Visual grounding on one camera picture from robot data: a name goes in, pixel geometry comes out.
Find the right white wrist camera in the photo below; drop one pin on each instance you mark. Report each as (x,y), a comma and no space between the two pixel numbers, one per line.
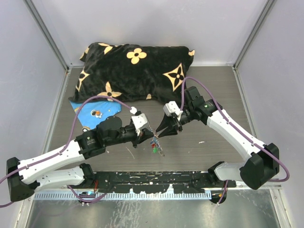
(171,108)

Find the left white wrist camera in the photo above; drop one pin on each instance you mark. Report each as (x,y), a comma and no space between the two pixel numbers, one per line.
(139,120)

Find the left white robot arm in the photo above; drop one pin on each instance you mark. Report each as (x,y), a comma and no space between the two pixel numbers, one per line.
(25,177)

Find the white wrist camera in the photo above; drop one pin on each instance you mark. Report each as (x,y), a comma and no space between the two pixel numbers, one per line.
(139,120)
(171,108)

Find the blue cartoon cloth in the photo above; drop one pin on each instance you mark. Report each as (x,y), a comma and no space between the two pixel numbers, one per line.
(94,113)

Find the black floral plush pillow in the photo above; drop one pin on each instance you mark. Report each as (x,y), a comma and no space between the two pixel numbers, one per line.
(131,72)

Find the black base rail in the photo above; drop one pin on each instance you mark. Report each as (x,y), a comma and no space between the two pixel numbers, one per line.
(150,181)

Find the white slotted cable duct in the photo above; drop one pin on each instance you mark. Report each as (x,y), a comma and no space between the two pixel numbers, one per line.
(169,195)

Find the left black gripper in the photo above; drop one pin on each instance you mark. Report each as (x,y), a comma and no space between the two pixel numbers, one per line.
(146,135)

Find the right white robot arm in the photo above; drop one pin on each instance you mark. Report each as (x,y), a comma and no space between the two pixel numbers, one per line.
(260,161)

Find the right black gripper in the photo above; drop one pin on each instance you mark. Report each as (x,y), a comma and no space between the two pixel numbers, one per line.
(166,122)

